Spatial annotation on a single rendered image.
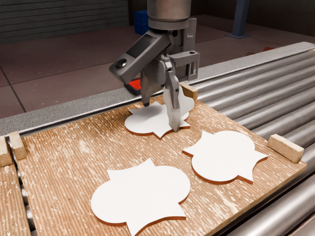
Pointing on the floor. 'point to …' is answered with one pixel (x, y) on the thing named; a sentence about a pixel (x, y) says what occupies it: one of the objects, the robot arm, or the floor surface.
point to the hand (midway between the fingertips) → (157, 118)
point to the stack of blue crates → (141, 22)
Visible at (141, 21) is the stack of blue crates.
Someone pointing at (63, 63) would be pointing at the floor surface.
